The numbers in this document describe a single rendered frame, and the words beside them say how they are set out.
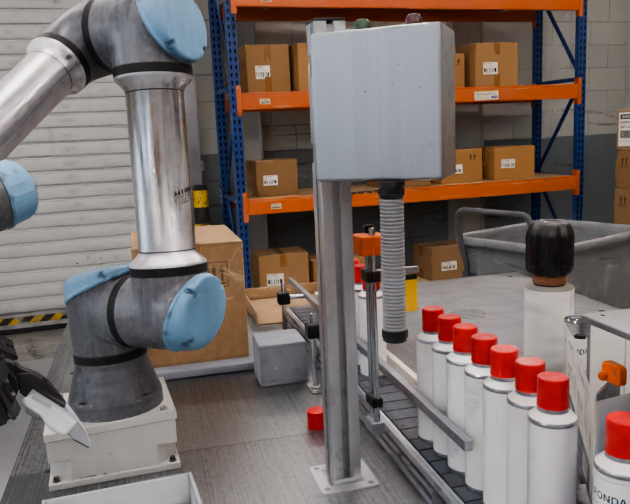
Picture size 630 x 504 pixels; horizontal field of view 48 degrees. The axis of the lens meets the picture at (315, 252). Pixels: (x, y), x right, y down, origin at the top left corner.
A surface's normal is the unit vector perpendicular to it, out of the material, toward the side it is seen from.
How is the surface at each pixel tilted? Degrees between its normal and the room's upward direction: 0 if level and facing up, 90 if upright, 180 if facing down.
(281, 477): 0
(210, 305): 95
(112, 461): 90
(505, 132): 90
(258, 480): 0
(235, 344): 90
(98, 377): 71
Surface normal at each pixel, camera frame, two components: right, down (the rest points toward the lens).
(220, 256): 0.25, 0.15
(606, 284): 0.61, 0.16
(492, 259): -0.79, 0.20
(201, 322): 0.89, 0.12
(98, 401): -0.12, -0.15
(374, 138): -0.36, 0.18
